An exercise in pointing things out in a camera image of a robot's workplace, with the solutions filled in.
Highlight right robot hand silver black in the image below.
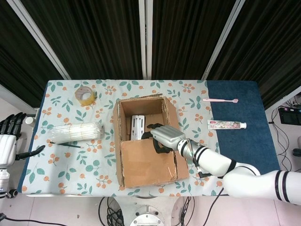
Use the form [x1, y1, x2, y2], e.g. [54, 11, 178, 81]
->
[141, 122, 186, 155]

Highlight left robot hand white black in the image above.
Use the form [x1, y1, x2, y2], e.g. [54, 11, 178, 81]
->
[0, 112, 46, 167]

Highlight cardboard box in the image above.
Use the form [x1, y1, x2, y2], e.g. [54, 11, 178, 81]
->
[112, 93, 190, 189]

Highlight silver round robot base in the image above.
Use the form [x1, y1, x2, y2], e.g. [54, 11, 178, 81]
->
[129, 204, 166, 226]

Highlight white perforated plastic part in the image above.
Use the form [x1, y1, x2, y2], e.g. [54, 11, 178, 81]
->
[130, 114, 147, 141]

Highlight floral toothpaste tube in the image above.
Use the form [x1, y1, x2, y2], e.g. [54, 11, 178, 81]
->
[207, 119, 247, 130]

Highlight green pencil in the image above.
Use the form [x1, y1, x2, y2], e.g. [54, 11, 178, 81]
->
[49, 141, 84, 149]

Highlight pink toothbrush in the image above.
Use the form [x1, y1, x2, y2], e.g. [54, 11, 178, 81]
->
[203, 98, 239, 104]

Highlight white straws bundle in plastic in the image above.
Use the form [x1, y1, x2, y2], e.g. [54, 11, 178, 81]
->
[48, 121, 105, 144]

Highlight floral leaf print tablecloth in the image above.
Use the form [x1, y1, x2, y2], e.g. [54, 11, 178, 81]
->
[21, 79, 229, 197]

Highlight blue table mat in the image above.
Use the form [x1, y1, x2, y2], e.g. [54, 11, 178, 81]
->
[17, 81, 287, 196]

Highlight yellow packing tape roll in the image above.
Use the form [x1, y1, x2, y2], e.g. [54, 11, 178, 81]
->
[74, 86, 98, 107]

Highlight black electronic device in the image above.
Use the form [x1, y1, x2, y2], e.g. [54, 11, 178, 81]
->
[278, 107, 301, 125]

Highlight black cable coil under table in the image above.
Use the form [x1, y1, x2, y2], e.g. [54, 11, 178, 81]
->
[98, 196, 125, 226]

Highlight white partition frame post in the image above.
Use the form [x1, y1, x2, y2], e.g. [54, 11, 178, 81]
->
[6, 0, 71, 80]
[138, 0, 153, 80]
[201, 0, 246, 80]

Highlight black floor cables tangle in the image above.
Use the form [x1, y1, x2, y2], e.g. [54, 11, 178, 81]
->
[268, 100, 301, 172]

